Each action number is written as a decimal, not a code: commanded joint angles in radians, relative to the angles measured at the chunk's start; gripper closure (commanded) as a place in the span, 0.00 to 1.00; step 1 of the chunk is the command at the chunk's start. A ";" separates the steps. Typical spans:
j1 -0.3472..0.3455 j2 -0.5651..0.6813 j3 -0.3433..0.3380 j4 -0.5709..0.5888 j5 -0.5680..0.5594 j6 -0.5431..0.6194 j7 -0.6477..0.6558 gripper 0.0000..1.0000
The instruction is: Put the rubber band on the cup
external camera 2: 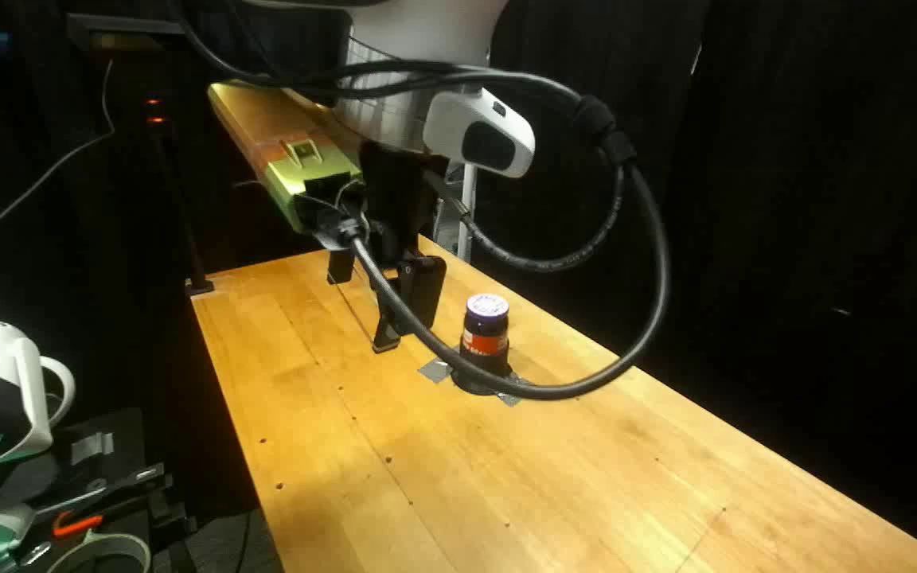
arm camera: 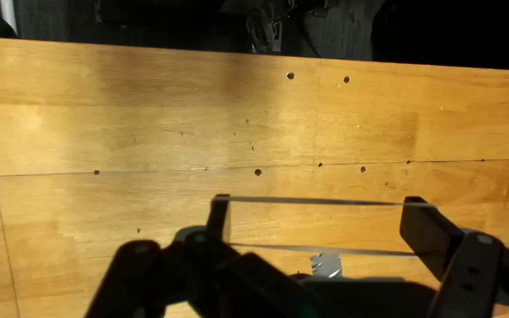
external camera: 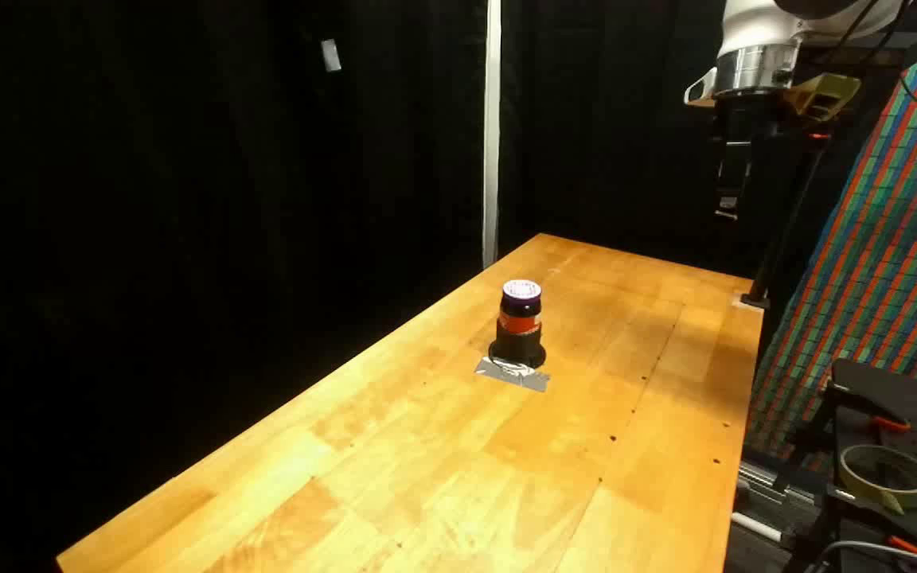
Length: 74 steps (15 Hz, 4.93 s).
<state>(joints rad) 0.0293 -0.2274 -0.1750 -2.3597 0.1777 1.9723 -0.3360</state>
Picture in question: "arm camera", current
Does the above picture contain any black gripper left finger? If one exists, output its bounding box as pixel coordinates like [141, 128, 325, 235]
[84, 193, 326, 318]

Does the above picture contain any thin pale rubber band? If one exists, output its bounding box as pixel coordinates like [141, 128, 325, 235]
[222, 195, 420, 258]

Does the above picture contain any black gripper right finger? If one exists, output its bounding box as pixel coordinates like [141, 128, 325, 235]
[397, 195, 509, 318]

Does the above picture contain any black curtain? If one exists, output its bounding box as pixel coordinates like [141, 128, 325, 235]
[0, 0, 509, 73]

